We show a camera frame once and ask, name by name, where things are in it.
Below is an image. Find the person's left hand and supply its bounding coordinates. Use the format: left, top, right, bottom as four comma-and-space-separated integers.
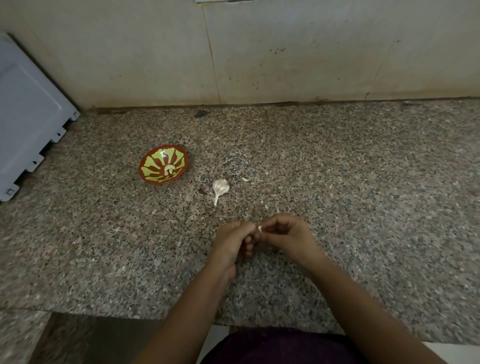
208, 220, 259, 281

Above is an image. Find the red green patterned bowl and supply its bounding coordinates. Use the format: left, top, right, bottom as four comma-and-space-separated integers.
138, 145, 190, 186

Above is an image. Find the person's right forearm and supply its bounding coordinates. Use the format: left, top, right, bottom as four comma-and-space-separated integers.
305, 257, 449, 364

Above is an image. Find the person's dark maroon clothing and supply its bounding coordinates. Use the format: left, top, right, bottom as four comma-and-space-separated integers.
200, 327, 366, 364

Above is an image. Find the white appliance casing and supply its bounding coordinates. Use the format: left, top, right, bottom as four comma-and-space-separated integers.
0, 32, 81, 202

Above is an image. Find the person's left forearm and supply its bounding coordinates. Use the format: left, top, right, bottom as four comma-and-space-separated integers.
131, 259, 237, 364

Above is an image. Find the person's right hand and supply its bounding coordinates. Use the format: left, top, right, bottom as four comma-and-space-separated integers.
256, 214, 326, 271

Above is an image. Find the white garlic bulb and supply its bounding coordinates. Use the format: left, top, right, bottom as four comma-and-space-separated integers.
212, 179, 230, 206

